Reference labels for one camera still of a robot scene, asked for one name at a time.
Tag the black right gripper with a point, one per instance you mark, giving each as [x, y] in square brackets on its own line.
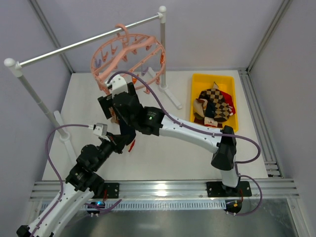
[106, 106]

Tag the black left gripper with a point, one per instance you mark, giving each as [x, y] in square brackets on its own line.
[118, 141]

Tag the pink round clip hanger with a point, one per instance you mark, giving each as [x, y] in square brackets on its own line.
[127, 51]

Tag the navy santa sock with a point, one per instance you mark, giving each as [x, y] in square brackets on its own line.
[209, 115]

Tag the beige maroon striped sock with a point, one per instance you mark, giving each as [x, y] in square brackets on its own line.
[215, 86]

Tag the brown argyle sock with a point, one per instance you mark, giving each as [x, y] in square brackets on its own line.
[215, 97]

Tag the red sock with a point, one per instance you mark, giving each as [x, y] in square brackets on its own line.
[229, 100]

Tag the tan orange argyle sock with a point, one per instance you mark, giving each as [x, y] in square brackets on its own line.
[114, 118]

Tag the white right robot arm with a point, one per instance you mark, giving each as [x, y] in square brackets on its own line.
[220, 142]

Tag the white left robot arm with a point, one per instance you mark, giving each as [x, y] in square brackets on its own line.
[82, 184]

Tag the yellow plastic tray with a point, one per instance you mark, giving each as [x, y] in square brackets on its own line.
[226, 84]

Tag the white metal drying rack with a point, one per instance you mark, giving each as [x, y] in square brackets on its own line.
[16, 68]

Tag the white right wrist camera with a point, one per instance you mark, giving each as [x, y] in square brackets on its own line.
[117, 85]

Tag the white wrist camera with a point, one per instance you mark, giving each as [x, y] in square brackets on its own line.
[100, 130]
[117, 85]

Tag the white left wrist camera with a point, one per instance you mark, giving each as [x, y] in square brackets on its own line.
[100, 130]

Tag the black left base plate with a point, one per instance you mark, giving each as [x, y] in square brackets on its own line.
[109, 190]

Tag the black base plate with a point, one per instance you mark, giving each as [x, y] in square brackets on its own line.
[109, 190]
[215, 189]

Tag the white slotted cable duct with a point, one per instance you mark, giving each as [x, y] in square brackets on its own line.
[147, 205]

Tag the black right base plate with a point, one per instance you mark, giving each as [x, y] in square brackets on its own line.
[215, 189]

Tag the aluminium rail frame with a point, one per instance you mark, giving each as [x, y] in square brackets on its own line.
[165, 176]

